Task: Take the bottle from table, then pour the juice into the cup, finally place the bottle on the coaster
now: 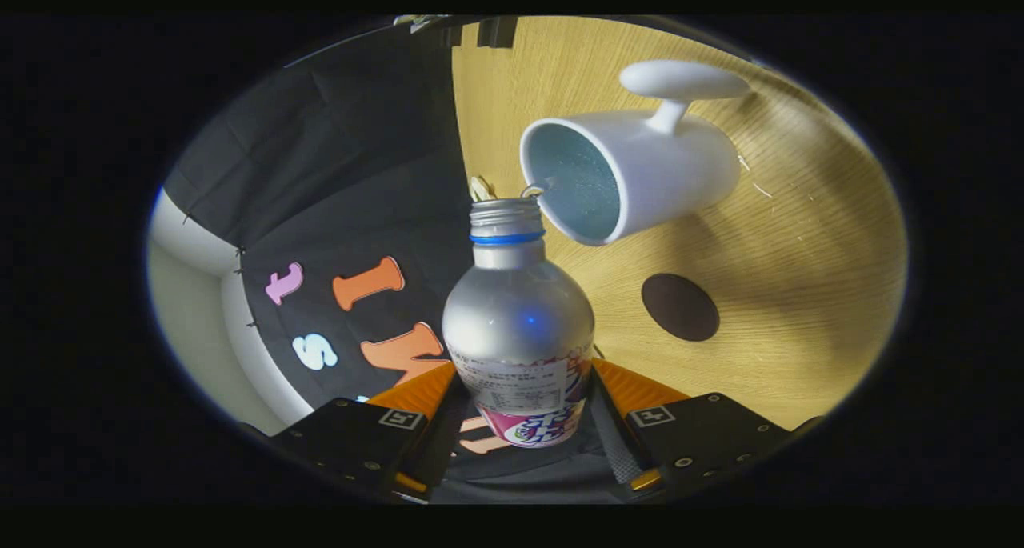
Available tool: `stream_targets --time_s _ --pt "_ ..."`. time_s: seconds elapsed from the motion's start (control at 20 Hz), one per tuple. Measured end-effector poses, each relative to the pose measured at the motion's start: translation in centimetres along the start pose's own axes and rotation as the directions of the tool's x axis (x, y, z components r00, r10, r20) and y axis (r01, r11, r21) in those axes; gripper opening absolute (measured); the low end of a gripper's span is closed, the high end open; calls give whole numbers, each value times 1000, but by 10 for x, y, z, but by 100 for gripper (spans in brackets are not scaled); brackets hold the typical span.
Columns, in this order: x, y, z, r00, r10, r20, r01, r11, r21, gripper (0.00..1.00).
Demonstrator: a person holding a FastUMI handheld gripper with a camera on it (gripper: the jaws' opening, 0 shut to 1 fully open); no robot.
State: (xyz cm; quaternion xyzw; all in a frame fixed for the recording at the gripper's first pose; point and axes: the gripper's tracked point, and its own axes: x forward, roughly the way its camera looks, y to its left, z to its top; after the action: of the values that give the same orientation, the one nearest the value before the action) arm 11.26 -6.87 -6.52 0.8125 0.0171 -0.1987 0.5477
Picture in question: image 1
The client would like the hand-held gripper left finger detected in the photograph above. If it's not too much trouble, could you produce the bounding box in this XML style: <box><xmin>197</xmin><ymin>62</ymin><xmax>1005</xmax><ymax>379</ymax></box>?
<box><xmin>272</xmin><ymin>361</ymin><xmax>469</xmax><ymax>502</ymax></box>

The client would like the round brown coaster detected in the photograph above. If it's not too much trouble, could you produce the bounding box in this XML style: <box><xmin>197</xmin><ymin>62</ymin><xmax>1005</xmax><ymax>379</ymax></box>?
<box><xmin>641</xmin><ymin>273</ymin><xmax>721</xmax><ymax>342</ymax></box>

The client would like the silver juice bottle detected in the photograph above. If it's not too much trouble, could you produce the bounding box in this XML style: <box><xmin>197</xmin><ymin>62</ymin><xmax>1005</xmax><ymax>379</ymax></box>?
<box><xmin>442</xmin><ymin>197</ymin><xmax>596</xmax><ymax>449</ymax></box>

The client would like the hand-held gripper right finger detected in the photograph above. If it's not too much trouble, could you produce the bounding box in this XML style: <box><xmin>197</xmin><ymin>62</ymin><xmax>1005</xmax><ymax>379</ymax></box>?
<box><xmin>588</xmin><ymin>358</ymin><xmax>794</xmax><ymax>497</ymax></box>

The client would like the large black block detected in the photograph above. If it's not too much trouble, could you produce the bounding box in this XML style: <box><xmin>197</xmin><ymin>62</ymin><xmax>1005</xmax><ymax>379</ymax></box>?
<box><xmin>478</xmin><ymin>18</ymin><xmax>518</xmax><ymax>49</ymax></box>

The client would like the wooden table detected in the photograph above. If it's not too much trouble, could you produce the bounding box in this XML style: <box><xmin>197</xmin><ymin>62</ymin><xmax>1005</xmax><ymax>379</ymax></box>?
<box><xmin>450</xmin><ymin>16</ymin><xmax>909</xmax><ymax>433</ymax></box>

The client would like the black backdrop cloth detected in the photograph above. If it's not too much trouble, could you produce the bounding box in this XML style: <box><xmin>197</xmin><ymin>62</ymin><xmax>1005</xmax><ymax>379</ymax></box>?
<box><xmin>164</xmin><ymin>20</ymin><xmax>625</xmax><ymax>505</ymax></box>

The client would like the white cup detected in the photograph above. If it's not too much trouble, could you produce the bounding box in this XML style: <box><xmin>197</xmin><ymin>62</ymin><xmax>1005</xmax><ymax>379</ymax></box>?
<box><xmin>520</xmin><ymin>59</ymin><xmax>753</xmax><ymax>246</ymax></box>

